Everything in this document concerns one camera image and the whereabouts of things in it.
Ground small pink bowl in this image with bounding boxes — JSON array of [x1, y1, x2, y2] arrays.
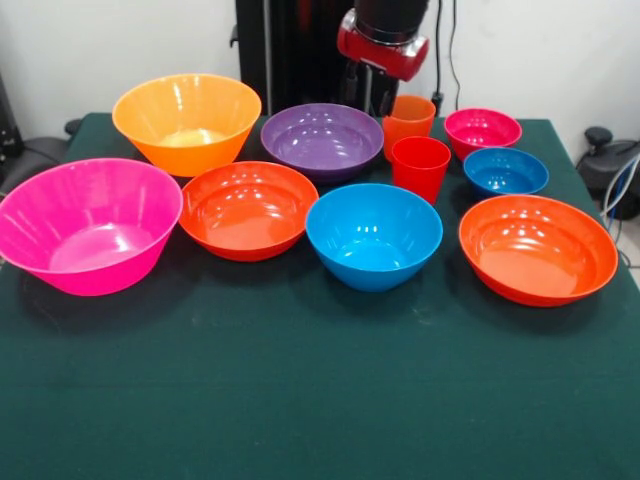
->
[[444, 107, 524, 162]]

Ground large orange bowl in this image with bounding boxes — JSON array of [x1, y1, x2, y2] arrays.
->
[[111, 73, 263, 178]]

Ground black hanging cable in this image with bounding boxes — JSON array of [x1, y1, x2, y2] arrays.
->
[[430, 0, 464, 119]]

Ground orange cup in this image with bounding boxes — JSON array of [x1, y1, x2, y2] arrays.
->
[[382, 94, 437, 164]]

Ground light blue bowl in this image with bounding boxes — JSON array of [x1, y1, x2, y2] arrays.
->
[[305, 183, 444, 294]]

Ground red-orange bowl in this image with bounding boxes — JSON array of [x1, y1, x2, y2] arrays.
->
[[178, 160, 320, 263], [458, 194, 620, 308]]

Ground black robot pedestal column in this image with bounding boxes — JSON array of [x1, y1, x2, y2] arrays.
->
[[229, 0, 401, 117]]

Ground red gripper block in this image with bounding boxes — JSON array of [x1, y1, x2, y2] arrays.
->
[[336, 10, 431, 119]]

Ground dark green table cloth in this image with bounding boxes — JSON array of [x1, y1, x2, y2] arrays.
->
[[0, 112, 640, 480]]

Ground small dark blue bowl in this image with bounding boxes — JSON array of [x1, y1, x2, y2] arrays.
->
[[462, 146, 550, 197]]

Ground purple bowl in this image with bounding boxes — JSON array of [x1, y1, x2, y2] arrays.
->
[[260, 102, 385, 184]]

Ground large pink bowl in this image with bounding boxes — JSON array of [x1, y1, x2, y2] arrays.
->
[[0, 157, 184, 298]]

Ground blue cable bundle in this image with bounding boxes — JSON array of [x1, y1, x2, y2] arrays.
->
[[599, 154, 640, 224]]

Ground red cup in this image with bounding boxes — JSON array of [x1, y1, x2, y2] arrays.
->
[[391, 135, 452, 206]]

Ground black office chair base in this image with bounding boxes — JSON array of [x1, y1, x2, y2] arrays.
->
[[0, 118, 84, 189], [574, 127, 640, 221]]

